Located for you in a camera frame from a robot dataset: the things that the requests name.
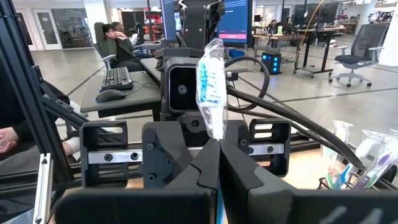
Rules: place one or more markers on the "grey desk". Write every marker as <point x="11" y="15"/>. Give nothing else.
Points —
<point x="140" y="93"/>

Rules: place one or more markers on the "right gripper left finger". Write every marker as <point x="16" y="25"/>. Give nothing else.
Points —
<point x="186" y="202"/>

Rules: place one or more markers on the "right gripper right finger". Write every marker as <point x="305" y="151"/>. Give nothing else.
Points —
<point x="264" y="202"/>

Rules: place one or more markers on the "black keyboard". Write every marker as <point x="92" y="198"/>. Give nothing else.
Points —
<point x="116" y="79"/>

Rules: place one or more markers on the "white building pillar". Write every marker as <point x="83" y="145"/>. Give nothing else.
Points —
<point x="391" y="46"/>

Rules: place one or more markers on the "silver aluminium bracket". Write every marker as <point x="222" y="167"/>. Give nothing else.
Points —
<point x="43" y="186"/>

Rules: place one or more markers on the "person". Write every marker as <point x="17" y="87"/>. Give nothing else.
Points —
<point x="121" y="49"/>
<point x="118" y="26"/>
<point x="71" y="146"/>
<point x="15" y="168"/>
<point x="274" y="27"/>

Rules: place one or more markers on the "black computer tower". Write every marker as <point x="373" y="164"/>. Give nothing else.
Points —
<point x="271" y="63"/>

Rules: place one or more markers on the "black aluminium table frame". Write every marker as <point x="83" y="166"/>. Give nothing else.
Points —
<point x="23" y="62"/>

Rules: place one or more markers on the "black standing desk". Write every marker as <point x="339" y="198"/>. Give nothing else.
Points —
<point x="314" y="56"/>

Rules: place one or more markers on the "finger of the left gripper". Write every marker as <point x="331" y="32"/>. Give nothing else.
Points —
<point x="161" y="149"/>
<point x="237" y="137"/>

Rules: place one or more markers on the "grey mesh office chair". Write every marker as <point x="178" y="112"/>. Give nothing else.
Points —
<point x="354" y="59"/>

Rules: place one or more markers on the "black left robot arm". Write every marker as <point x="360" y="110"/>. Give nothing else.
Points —
<point x="194" y="28"/>

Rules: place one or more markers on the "black computer mouse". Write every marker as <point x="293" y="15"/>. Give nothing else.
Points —
<point x="109" y="96"/>

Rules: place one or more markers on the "orange toothbrush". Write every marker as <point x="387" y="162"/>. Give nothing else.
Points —
<point x="370" y="168"/>

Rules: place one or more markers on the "monitor with blue screen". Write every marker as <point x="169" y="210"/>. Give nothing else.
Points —
<point x="236" y="18"/>

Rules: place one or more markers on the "person's hand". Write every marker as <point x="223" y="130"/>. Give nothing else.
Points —
<point x="7" y="140"/>

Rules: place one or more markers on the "blue toothbrush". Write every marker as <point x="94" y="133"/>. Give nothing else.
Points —
<point x="211" y="90"/>

